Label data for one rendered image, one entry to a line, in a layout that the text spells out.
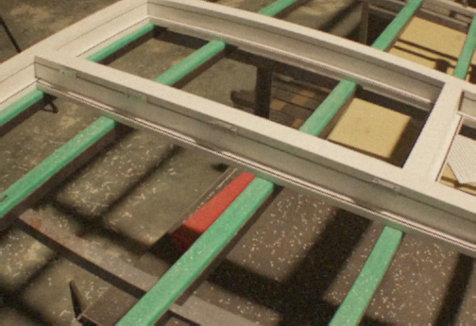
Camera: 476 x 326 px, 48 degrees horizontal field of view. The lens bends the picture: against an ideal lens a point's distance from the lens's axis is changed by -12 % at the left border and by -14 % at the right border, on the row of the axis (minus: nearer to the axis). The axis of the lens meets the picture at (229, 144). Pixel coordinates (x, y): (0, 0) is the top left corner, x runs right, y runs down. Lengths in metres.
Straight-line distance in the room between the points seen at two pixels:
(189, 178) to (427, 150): 1.54
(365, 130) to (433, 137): 0.56
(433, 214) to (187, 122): 0.46
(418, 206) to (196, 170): 1.63
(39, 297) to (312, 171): 1.24
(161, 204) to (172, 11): 0.96
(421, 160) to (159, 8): 0.86
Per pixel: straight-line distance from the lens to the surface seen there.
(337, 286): 1.21
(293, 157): 0.98
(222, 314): 0.84
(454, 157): 1.58
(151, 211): 2.26
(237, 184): 1.37
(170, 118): 1.08
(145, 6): 1.58
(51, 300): 1.98
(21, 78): 1.30
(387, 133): 1.61
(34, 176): 1.03
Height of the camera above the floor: 1.47
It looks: 34 degrees down
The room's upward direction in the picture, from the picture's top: 3 degrees clockwise
